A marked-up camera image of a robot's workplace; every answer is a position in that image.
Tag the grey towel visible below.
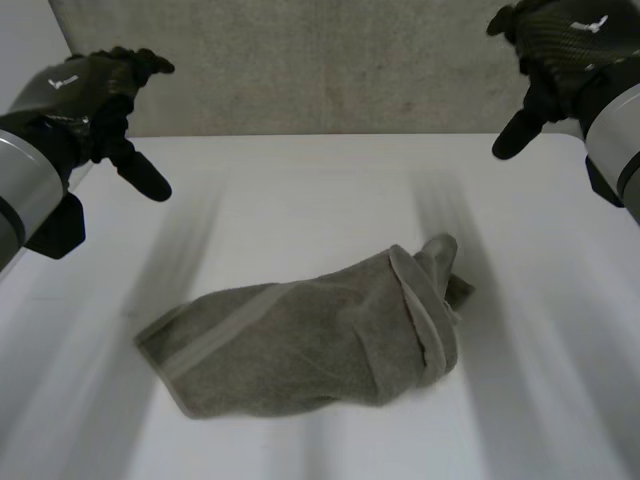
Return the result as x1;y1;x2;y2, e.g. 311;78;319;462
133;232;476;421

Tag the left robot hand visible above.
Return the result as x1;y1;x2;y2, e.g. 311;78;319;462
0;46;176;203

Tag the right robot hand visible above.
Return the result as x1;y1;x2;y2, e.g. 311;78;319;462
486;0;640;161

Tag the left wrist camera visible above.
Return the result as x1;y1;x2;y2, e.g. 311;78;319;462
24;192;86;260

